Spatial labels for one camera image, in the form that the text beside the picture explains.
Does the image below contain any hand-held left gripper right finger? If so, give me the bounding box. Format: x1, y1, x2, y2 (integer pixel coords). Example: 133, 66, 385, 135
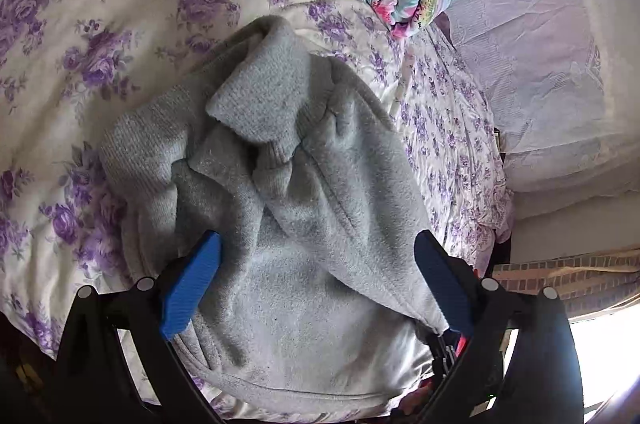
395, 229, 585, 424

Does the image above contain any brick pattern cloth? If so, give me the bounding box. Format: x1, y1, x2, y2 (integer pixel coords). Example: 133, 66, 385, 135
492, 251, 640, 320

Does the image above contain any lilac embossed pillow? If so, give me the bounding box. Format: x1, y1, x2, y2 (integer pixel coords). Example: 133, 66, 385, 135
400, 0, 640, 200

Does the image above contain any grey knitted sweater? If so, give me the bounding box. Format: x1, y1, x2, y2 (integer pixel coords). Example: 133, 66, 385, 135
99, 15, 451, 406

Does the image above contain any purple floral bed sheet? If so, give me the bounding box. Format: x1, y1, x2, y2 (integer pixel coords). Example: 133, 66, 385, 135
0, 0, 513, 423

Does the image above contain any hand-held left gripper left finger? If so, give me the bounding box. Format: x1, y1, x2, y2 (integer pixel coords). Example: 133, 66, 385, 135
54, 230, 227, 424

